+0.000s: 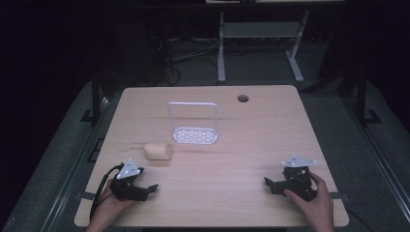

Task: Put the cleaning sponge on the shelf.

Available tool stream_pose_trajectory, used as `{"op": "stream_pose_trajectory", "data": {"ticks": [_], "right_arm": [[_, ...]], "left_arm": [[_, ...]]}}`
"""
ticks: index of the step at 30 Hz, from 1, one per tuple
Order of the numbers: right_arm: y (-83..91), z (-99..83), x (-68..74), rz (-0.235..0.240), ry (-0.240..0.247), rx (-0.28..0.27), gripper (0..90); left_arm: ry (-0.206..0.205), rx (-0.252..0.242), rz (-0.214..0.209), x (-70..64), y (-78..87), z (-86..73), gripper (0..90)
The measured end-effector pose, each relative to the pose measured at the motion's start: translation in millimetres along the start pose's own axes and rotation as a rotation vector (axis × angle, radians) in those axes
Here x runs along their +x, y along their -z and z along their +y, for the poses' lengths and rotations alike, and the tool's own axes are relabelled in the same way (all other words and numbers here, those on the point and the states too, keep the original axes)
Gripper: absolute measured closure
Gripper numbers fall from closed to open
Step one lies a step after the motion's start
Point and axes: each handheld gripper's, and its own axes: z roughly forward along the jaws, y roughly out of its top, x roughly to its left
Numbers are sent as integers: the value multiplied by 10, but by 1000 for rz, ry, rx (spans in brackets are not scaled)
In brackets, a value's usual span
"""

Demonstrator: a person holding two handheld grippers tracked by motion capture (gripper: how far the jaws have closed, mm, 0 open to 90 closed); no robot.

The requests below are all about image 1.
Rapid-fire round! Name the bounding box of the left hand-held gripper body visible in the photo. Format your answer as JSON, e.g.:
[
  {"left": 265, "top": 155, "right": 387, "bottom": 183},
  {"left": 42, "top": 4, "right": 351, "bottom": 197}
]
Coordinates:
[{"left": 108, "top": 158, "right": 145, "bottom": 202}]

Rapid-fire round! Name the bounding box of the person's right hand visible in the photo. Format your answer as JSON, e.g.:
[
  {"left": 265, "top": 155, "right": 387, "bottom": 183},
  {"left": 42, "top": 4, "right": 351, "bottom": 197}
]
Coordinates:
[{"left": 282, "top": 171, "right": 337, "bottom": 226}]

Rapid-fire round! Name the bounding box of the metal floor rail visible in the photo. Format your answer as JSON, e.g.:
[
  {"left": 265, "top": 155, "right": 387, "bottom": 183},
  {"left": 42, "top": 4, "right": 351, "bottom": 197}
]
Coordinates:
[
  {"left": 40, "top": 96, "right": 112, "bottom": 232},
  {"left": 340, "top": 95, "right": 410, "bottom": 225}
]

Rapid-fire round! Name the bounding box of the beige bread roll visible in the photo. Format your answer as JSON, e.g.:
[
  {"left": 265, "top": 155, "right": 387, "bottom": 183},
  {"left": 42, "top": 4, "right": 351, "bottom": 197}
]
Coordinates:
[{"left": 143, "top": 141, "right": 174, "bottom": 161}]

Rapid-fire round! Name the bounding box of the white metal stand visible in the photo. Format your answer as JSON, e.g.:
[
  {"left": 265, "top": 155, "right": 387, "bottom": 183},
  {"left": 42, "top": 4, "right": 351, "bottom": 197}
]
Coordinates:
[{"left": 217, "top": 9, "right": 311, "bottom": 84}]

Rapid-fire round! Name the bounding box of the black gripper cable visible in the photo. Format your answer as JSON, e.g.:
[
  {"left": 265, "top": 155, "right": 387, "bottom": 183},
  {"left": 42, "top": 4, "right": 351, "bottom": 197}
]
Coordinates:
[{"left": 89, "top": 162, "right": 126, "bottom": 222}]

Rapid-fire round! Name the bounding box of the tangle of black floor cables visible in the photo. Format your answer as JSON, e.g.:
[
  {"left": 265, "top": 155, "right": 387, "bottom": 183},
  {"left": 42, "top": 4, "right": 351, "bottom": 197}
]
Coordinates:
[{"left": 148, "top": 33, "right": 220, "bottom": 87}]

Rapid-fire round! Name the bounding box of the person's left hand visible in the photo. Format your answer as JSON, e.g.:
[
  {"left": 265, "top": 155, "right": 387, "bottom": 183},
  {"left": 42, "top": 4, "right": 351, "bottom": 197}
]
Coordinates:
[{"left": 86, "top": 188, "right": 137, "bottom": 230}]

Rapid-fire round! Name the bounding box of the white slotted rack with handle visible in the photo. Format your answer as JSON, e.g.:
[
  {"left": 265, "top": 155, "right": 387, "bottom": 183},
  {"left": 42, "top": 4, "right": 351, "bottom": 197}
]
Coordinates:
[{"left": 166, "top": 101, "right": 220, "bottom": 146}]

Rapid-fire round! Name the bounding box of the black frame post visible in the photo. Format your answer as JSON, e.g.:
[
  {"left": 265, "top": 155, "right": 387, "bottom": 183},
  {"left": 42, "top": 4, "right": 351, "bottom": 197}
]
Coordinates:
[
  {"left": 355, "top": 68, "right": 383, "bottom": 126},
  {"left": 79, "top": 71, "right": 103, "bottom": 126}
]

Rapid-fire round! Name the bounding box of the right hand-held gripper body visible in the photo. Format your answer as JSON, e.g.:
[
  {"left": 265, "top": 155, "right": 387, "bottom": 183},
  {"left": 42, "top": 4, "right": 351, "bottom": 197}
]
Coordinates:
[{"left": 280, "top": 154, "right": 319, "bottom": 203}]

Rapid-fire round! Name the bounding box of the thin black floor cable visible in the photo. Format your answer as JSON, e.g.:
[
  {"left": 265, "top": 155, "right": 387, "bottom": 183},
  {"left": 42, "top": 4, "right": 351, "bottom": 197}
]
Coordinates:
[{"left": 345, "top": 208, "right": 375, "bottom": 232}]

